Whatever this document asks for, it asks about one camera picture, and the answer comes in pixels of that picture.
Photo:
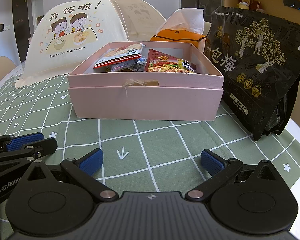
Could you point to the black printed snack bag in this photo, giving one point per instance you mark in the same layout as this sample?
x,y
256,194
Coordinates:
x,y
255,80

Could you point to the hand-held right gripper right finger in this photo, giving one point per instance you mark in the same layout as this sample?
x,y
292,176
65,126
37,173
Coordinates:
x,y
211,161

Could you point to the beige chair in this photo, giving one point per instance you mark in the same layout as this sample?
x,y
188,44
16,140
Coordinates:
x,y
2,67
208,27

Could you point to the cream printed food cover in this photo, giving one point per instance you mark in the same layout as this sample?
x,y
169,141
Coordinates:
x,y
72,17

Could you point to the dark wall control panel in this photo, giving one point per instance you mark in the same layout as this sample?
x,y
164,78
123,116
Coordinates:
x,y
0,27

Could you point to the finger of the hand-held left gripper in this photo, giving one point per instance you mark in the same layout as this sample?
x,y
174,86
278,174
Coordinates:
x,y
45,145
27,140

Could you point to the green checked tablecloth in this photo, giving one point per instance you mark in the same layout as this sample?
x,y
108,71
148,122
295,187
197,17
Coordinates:
x,y
165,135

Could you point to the orange tissue box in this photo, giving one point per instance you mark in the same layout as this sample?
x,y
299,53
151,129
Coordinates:
x,y
175,35

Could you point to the purple barcode snack packet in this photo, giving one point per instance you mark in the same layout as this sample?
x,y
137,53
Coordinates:
x,y
120,67

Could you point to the red spicy snack packet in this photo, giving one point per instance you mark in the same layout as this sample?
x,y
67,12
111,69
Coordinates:
x,y
165,65

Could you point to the white tissue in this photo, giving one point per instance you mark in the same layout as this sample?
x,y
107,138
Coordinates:
x,y
187,17

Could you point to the white red-striped snack packet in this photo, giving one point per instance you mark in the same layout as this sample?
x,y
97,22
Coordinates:
x,y
117,55

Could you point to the clear blue-printed snack packet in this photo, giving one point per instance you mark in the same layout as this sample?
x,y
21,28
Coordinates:
x,y
138,65

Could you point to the pink cardboard box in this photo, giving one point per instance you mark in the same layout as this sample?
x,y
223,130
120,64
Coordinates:
x,y
145,102

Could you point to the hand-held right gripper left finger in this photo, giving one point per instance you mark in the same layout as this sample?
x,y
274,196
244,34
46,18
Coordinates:
x,y
91,161

